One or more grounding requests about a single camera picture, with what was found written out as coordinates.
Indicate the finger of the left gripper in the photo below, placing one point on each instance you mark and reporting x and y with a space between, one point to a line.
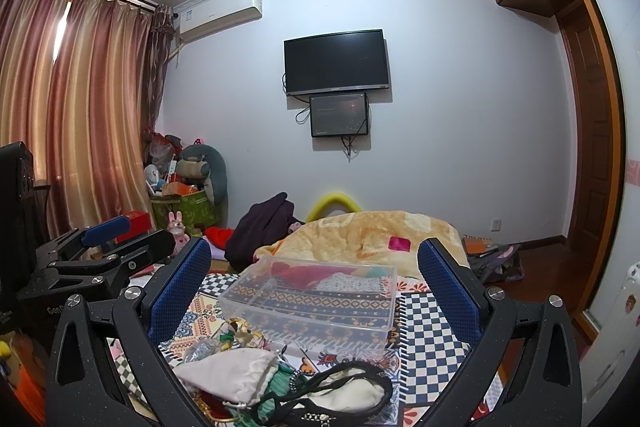
129 258
107 229

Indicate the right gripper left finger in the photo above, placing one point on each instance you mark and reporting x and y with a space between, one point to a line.
84 388

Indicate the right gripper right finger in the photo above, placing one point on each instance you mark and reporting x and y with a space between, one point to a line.
544 388

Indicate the colourful floral scrunchie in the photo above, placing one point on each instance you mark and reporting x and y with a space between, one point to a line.
235 334

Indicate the white drawstring pouch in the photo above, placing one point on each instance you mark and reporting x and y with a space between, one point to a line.
239 376

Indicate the green knitted glove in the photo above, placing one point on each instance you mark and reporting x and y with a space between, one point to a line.
284 382

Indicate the black and white headband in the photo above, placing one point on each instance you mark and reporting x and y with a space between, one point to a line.
349 394

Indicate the red gift box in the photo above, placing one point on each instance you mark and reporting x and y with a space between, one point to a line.
139 224

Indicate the pink bunny plush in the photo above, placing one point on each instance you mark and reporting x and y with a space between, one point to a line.
178 230

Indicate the green storage box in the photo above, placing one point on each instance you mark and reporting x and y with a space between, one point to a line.
198 214

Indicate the grey plush toy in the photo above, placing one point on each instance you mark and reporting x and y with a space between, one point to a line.
204 165

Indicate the dark purple jacket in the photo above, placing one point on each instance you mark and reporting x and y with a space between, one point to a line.
264 224

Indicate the pink striped curtain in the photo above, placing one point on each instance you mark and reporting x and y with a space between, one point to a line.
81 86

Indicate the patterned patchwork bedspread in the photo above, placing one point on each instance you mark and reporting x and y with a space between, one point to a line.
422 357

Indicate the clear plastic storage box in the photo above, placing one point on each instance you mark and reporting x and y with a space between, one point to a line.
314 306

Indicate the beige fleece blanket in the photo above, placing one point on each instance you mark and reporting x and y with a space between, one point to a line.
368 238

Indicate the white air conditioner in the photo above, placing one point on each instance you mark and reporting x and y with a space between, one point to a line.
211 16

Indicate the wooden door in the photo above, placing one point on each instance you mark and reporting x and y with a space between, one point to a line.
594 140

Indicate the small black wall monitor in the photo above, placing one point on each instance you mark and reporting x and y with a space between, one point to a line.
339 115

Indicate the black wall television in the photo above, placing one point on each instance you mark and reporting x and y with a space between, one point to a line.
345 61

